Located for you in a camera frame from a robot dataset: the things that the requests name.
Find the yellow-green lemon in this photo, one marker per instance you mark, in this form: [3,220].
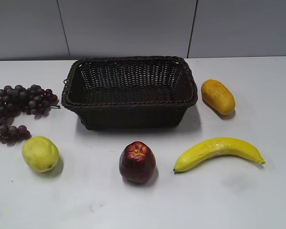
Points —
[40,154]

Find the orange-yellow mango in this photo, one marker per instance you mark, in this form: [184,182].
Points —
[218,97]

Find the purple grape bunch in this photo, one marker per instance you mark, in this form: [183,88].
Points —
[14,101]

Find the black woven basket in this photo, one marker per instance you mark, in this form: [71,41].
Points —
[129,92]

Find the dark red apple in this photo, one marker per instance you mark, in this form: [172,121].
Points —
[137,163]

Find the yellow banana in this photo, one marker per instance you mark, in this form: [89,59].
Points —
[219,146]

